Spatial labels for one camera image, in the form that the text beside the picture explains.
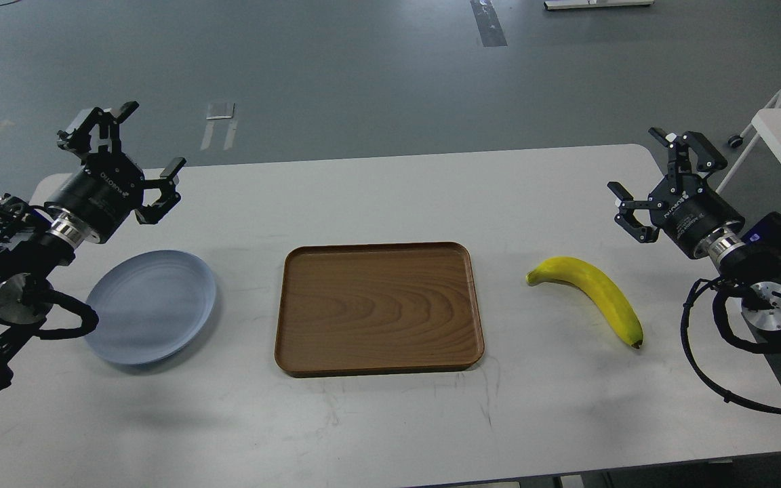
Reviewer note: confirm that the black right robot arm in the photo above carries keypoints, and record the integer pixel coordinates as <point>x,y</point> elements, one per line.
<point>747,294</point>

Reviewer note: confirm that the brown wooden tray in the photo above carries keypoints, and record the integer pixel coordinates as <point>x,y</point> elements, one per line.
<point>374,309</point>

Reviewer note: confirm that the light blue plate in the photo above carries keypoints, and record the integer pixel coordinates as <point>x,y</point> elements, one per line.
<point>150,307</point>

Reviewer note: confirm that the white board on floor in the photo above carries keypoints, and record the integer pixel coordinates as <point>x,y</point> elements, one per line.
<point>554,6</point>

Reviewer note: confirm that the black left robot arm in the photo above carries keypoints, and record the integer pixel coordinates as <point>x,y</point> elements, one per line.
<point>29,305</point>

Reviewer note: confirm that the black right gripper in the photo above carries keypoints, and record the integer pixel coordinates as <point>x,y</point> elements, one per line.
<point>686,209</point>

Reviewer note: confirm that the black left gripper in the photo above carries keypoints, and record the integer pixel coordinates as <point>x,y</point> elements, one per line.
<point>92,204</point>

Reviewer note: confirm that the yellow banana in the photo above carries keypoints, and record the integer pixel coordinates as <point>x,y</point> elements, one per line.
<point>601,290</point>

